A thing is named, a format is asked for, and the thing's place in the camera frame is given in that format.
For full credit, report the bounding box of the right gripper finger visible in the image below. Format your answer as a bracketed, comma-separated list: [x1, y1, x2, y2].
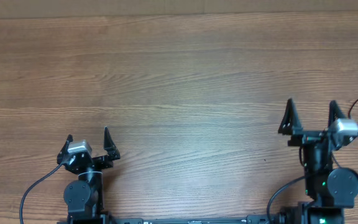
[278, 98, 303, 136]
[328, 100, 347, 127]

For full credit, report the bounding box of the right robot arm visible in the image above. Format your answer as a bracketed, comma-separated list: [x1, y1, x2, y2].
[267, 99, 358, 223]

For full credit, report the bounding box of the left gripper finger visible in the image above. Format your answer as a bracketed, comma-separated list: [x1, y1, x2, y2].
[57, 134, 73, 163]
[103, 126, 121, 161]

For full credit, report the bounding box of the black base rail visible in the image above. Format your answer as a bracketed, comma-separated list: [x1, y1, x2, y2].
[57, 214, 344, 224]

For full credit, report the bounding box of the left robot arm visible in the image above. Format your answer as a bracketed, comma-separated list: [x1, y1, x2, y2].
[57, 127, 121, 224]

